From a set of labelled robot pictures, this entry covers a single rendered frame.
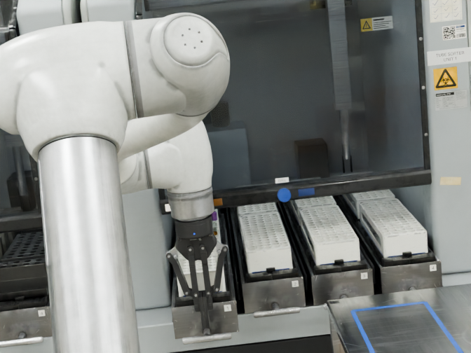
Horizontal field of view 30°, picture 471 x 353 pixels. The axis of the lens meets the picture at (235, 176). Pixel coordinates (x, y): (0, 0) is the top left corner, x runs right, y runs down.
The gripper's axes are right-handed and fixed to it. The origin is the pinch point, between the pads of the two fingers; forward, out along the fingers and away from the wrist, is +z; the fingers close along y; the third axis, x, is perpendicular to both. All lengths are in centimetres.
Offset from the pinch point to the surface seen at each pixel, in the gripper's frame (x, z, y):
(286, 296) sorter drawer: -11.0, 3.4, -17.9
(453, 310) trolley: 19, -2, -46
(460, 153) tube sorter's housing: -20, -22, -60
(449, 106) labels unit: -20, -33, -59
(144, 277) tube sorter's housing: -20.0, -1.7, 13.3
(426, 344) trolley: 32.2, -1.9, -37.9
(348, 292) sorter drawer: -10.9, 4.1, -31.6
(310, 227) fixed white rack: -28.2, -6.5, -26.3
